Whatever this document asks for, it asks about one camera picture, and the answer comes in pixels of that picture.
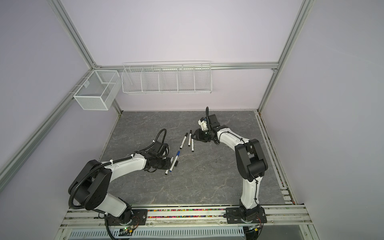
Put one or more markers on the aluminium frame profile back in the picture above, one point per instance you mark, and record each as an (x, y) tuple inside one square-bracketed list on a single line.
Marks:
[(193, 64)]

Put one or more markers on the blue capped whiteboard marker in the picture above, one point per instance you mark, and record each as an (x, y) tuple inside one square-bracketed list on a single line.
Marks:
[(174, 161)]

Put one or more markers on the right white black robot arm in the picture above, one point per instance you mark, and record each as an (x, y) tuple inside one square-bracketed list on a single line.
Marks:
[(250, 159)]

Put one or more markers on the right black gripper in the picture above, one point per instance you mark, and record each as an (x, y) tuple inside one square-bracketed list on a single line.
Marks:
[(199, 135)]

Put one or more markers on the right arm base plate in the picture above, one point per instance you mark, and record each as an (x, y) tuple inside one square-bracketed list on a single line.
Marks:
[(241, 215)]

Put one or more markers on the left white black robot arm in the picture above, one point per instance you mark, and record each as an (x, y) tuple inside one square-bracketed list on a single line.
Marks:
[(90, 188)]

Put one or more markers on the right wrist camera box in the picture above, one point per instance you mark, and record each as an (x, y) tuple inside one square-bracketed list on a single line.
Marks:
[(203, 124)]

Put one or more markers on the aluminium frame profile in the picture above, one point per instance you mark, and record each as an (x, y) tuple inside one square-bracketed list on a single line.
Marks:
[(193, 64), (302, 15), (42, 65)]

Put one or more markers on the aluminium frame profile left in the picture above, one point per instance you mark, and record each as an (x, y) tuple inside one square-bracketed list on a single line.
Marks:
[(42, 65)]

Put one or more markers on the white mesh square basket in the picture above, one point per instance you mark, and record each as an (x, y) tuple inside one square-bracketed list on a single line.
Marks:
[(99, 90)]

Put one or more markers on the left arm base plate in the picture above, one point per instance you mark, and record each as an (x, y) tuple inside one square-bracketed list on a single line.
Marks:
[(135, 217)]

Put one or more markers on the white wire long basket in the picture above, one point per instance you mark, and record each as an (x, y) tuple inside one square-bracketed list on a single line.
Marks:
[(161, 81)]

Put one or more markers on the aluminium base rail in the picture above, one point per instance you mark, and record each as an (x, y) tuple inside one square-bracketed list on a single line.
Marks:
[(195, 216)]

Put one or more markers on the white vented cable duct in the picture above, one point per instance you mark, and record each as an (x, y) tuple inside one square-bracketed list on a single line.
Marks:
[(158, 233)]

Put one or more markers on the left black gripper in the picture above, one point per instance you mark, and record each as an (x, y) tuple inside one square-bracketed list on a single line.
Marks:
[(167, 165)]

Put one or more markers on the aluminium frame profile right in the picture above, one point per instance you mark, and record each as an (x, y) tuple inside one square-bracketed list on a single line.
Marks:
[(302, 15)]

